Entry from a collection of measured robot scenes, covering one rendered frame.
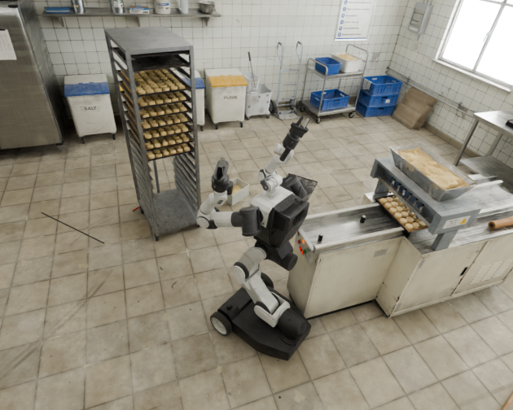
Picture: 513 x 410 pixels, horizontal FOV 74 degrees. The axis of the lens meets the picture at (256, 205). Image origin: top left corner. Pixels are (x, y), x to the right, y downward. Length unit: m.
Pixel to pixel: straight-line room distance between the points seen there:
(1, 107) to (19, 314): 2.61
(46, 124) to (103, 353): 3.11
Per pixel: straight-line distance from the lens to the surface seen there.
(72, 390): 2.89
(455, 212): 2.49
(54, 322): 3.24
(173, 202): 3.80
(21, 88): 4.95
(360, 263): 2.64
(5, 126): 5.19
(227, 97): 5.38
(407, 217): 2.73
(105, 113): 5.26
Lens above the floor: 2.48
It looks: 38 degrees down
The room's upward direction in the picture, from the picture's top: 5 degrees clockwise
